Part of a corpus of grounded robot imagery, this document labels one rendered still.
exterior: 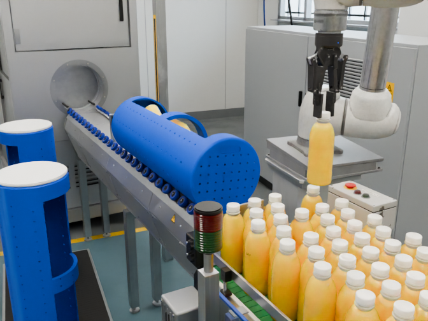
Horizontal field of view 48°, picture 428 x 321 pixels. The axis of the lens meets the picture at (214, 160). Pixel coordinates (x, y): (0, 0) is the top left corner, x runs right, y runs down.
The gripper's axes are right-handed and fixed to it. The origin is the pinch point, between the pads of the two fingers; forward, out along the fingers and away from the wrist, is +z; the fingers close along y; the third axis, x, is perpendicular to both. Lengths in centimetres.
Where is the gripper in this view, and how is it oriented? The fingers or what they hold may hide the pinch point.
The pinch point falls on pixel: (323, 104)
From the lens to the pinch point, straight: 143.9
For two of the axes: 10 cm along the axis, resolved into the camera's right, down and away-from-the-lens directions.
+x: 4.9, 2.8, -8.3
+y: -8.7, 1.5, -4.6
